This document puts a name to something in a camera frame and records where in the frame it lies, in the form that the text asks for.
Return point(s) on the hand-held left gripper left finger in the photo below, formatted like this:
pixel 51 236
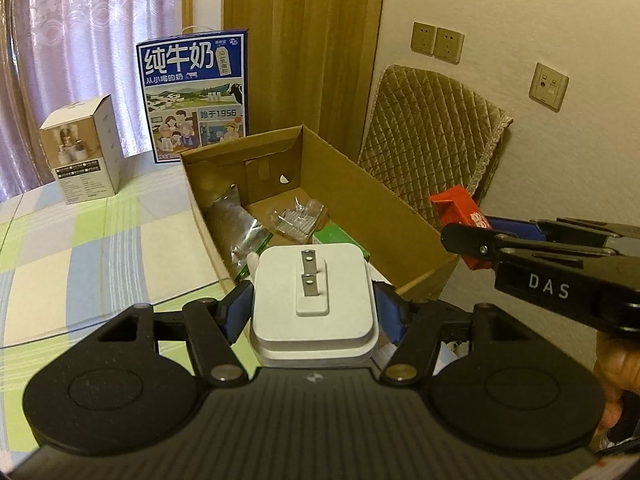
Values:
pixel 237 310

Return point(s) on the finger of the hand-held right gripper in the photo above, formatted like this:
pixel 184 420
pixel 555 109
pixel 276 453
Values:
pixel 465 240
pixel 515 227

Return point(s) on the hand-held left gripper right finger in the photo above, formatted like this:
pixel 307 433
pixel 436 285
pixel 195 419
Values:
pixel 390 310

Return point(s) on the red snack packet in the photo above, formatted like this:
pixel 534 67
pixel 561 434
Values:
pixel 457 205

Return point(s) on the white plug adapter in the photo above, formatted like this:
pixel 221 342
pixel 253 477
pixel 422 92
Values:
pixel 345 310

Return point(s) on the silver foil bag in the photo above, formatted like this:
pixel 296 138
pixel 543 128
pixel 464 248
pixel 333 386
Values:
pixel 230 225

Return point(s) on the green medicine box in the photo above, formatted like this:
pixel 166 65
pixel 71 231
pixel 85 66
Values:
pixel 335 235

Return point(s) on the clear case with white card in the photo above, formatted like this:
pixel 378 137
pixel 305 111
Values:
pixel 300 220

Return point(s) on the brown cardboard box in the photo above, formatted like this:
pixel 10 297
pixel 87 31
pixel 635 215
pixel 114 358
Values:
pixel 350 195

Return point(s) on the person's right hand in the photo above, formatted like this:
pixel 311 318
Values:
pixel 610 370

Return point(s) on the quilted brown chair cover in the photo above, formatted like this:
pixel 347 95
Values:
pixel 430 125

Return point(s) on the checkered tablecloth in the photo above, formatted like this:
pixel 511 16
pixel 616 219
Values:
pixel 100 260

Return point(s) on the white product box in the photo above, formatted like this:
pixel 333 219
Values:
pixel 80 160

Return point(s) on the blue milk carton box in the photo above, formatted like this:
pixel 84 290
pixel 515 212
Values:
pixel 190 90

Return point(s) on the wooden door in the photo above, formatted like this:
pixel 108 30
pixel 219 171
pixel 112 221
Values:
pixel 310 50

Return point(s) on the wooden pole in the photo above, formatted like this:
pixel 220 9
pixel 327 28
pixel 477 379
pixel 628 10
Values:
pixel 186 10

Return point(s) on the light mauve patterned curtain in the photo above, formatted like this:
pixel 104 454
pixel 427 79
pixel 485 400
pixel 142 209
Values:
pixel 100 20

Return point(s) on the beige wall outlet plate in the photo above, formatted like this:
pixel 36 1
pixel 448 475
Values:
pixel 549 86

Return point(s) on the beige wall power socket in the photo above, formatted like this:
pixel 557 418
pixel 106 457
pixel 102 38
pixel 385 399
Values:
pixel 448 46
pixel 423 38

